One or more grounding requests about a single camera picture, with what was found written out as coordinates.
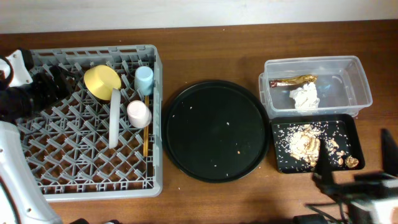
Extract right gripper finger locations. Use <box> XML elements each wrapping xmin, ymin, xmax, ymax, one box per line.
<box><xmin>381</xmin><ymin>129</ymin><xmax>397</xmax><ymax>177</ymax></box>
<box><xmin>313</xmin><ymin>140</ymin><xmax>335</xmax><ymax>184</ymax></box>

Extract black rectangular tray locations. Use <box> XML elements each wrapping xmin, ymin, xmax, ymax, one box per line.
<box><xmin>271</xmin><ymin>114</ymin><xmax>365</xmax><ymax>170</ymax></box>

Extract blue plastic cup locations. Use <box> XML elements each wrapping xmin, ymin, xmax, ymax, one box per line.
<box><xmin>134</xmin><ymin>66</ymin><xmax>154</xmax><ymax>96</ymax></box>

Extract right black cable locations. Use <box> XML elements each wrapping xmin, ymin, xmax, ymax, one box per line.
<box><xmin>294</xmin><ymin>198</ymin><xmax>355</xmax><ymax>224</ymax></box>

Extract white tissue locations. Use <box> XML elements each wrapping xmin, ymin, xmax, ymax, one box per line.
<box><xmin>289</xmin><ymin>82</ymin><xmax>320</xmax><ymax>110</ymax></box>

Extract yellow plastic bowl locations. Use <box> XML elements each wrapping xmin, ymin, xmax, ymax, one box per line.
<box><xmin>83</xmin><ymin>65</ymin><xmax>121</xmax><ymax>100</ymax></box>

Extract grey plastic dishwasher rack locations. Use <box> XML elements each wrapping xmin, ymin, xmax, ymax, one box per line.
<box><xmin>17</xmin><ymin>45</ymin><xmax>163</xmax><ymax>202</ymax></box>

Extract round black serving tray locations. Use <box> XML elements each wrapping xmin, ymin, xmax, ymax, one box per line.
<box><xmin>162</xmin><ymin>80</ymin><xmax>271</xmax><ymax>183</ymax></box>

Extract gold snack wrapper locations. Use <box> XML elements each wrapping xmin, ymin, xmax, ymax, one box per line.
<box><xmin>269</xmin><ymin>75</ymin><xmax>318</xmax><ymax>88</ymax></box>

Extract clear plastic bin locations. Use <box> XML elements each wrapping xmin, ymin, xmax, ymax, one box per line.
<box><xmin>259</xmin><ymin>55</ymin><xmax>373</xmax><ymax>119</ymax></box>

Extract peanut shell food scraps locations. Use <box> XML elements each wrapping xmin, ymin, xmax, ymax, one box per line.
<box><xmin>272</xmin><ymin>121</ymin><xmax>361</xmax><ymax>174</ymax></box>

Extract pink plastic cup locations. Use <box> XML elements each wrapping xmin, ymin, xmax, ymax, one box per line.
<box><xmin>127</xmin><ymin>100</ymin><xmax>152</xmax><ymax>128</ymax></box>

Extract grey round plate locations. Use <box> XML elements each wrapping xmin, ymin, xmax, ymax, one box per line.
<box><xmin>109</xmin><ymin>88</ymin><xmax>121</xmax><ymax>148</ymax></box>

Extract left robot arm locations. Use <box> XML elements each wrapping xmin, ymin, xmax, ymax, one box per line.
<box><xmin>1</xmin><ymin>65</ymin><xmax>76</xmax><ymax>223</ymax></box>

